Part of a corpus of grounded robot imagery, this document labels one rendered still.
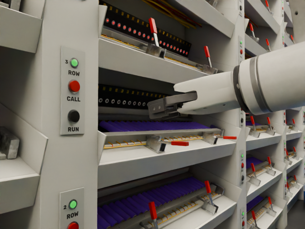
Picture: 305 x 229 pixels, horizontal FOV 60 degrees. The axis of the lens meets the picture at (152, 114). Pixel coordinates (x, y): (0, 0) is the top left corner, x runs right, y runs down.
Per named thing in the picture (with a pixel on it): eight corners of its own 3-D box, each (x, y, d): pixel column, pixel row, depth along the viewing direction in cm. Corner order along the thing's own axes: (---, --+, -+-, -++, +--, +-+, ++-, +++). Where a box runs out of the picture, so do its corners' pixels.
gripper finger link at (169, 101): (217, 89, 41) (200, 98, 46) (171, 92, 39) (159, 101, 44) (218, 97, 41) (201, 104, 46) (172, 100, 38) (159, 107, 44)
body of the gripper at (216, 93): (258, 68, 44) (198, 86, 51) (235, 56, 36) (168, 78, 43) (266, 112, 43) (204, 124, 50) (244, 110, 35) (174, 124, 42)
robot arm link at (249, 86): (269, 62, 42) (251, 67, 44) (252, 49, 35) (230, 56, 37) (280, 113, 41) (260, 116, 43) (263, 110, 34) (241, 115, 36)
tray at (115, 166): (232, 154, 90) (241, 128, 88) (91, 191, 42) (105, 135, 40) (184, 132, 102) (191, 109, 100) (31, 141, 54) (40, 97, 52)
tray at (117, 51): (231, 96, 91) (245, 56, 88) (91, 66, 43) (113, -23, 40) (183, 81, 102) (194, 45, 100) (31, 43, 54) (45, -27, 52)
